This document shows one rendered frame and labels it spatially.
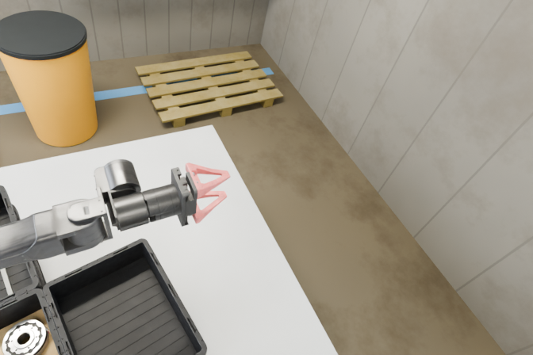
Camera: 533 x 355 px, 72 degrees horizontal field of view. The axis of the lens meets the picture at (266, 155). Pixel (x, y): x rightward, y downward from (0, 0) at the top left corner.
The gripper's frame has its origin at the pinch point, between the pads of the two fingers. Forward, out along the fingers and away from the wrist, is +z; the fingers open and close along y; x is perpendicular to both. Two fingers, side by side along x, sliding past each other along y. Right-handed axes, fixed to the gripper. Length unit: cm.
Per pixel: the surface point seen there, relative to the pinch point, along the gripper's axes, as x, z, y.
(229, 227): -30, 22, 75
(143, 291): -12, -16, 62
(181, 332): 4, -9, 62
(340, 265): -17, 99, 146
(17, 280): -29, -49, 62
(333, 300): -1, 83, 146
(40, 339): -8, -44, 59
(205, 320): 0, 0, 75
